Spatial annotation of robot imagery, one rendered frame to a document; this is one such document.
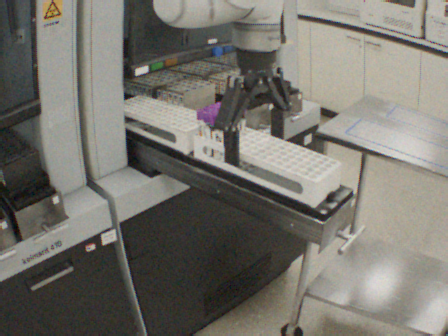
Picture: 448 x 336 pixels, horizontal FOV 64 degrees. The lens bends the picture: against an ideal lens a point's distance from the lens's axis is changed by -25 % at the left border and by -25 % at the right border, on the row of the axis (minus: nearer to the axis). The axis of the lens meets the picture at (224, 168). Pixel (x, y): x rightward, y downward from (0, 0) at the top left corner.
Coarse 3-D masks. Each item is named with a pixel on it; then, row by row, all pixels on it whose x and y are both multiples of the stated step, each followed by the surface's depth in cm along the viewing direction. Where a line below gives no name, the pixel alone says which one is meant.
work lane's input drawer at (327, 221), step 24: (144, 144) 103; (168, 168) 99; (192, 168) 93; (216, 168) 90; (216, 192) 91; (240, 192) 86; (264, 192) 83; (336, 192) 81; (264, 216) 84; (288, 216) 79; (312, 216) 76; (336, 216) 77; (312, 240) 77
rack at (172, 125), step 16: (128, 112) 107; (144, 112) 106; (160, 112) 105; (176, 112) 106; (192, 112) 105; (128, 128) 109; (144, 128) 110; (160, 128) 111; (176, 128) 96; (192, 128) 95; (176, 144) 97; (192, 144) 96
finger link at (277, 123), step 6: (276, 108) 91; (276, 114) 91; (282, 114) 90; (276, 120) 91; (282, 120) 90; (270, 126) 93; (276, 126) 92; (282, 126) 91; (276, 132) 92; (282, 132) 91; (282, 138) 92
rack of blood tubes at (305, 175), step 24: (216, 144) 88; (240, 144) 88; (264, 144) 88; (288, 144) 89; (240, 168) 87; (264, 168) 82; (288, 168) 81; (312, 168) 79; (336, 168) 79; (288, 192) 80; (312, 192) 76
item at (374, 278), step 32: (320, 128) 108; (352, 128) 109; (384, 128) 110; (416, 128) 111; (384, 160) 96; (416, 160) 92; (352, 224) 159; (352, 256) 146; (384, 256) 143; (416, 256) 140; (320, 288) 132; (352, 288) 130; (384, 288) 127; (416, 288) 124; (384, 320) 114; (416, 320) 110
